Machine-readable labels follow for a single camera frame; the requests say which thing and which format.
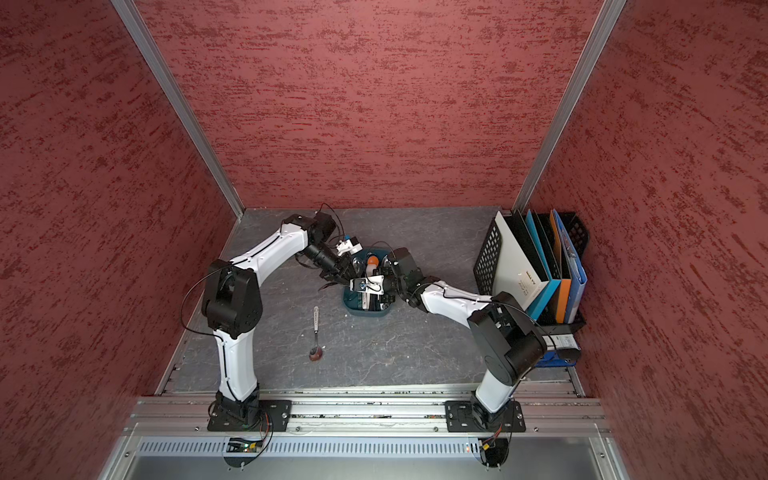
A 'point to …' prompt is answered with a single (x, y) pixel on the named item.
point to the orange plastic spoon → (372, 263)
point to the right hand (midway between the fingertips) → (367, 283)
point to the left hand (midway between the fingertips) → (354, 287)
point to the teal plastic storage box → (364, 264)
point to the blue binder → (578, 277)
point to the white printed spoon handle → (316, 351)
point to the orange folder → (565, 284)
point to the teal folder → (552, 287)
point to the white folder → (519, 273)
